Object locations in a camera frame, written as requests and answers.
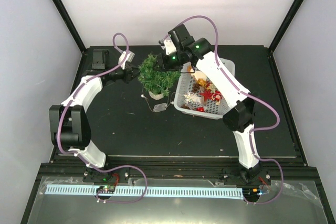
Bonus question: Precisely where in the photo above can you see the small green christmas tree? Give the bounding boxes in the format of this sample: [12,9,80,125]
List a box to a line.
[138,54,181,100]

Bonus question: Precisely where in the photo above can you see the clear string light wire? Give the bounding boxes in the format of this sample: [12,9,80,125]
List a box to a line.
[140,91,177,113]

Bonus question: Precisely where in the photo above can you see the white plastic basket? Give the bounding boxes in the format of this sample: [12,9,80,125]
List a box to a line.
[174,63,229,120]

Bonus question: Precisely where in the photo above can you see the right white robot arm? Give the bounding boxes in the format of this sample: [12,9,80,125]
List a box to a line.
[157,25,260,184]

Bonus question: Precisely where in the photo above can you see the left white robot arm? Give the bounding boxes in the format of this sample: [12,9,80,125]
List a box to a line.
[49,49,138,182]

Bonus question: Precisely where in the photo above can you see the white mushroom ornament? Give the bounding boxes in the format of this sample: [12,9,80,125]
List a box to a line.
[187,65,207,81]

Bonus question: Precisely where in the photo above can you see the gold bell ornament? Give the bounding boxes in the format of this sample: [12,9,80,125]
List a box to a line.
[196,79,208,89]

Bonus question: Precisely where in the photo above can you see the brown pine cone ornament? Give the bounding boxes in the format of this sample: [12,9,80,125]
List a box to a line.
[192,83,201,93]

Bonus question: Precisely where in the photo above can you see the white snowflake ornament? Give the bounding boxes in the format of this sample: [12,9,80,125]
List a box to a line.
[183,92,202,104]

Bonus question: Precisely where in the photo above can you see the clear light battery box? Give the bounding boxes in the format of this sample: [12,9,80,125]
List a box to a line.
[153,103,168,113]

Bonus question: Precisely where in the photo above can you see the red star ornament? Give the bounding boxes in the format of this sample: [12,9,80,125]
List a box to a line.
[199,89,213,103]

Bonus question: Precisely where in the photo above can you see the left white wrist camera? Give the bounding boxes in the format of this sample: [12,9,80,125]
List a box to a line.
[118,51,135,69]

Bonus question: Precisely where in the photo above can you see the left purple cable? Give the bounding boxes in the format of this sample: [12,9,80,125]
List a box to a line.
[57,33,149,204]

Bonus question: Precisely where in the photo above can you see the purple cable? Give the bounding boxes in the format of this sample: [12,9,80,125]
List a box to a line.
[57,33,149,204]
[161,15,285,206]

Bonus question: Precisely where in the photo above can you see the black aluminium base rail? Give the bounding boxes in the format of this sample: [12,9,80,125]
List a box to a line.
[109,155,321,183]

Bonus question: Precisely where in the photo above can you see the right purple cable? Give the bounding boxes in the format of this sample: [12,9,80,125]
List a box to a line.
[161,15,285,206]

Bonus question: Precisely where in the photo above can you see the black left frame post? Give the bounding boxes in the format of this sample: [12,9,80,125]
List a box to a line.
[52,0,87,53]

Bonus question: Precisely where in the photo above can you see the black frame post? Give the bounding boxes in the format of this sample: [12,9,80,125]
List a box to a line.
[268,0,304,54]
[52,0,87,53]

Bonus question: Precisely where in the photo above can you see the white cable duct strip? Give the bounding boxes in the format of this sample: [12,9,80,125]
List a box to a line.
[45,185,244,200]

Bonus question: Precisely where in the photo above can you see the black right frame post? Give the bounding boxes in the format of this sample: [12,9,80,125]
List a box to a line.
[268,0,304,54]

